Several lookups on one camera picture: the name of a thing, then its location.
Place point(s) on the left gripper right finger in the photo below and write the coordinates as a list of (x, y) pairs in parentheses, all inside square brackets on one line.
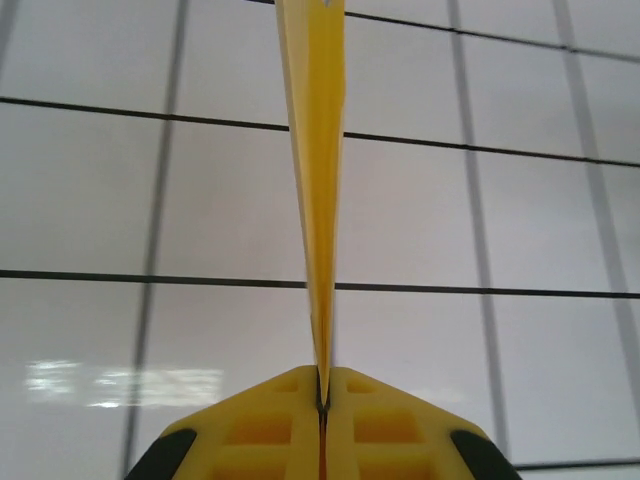
[(385, 430)]

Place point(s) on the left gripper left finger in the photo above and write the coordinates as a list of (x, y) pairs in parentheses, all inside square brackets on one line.
[(265, 430)]

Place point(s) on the yellow square paper sheet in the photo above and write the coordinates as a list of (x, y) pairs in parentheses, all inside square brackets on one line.
[(317, 150)]

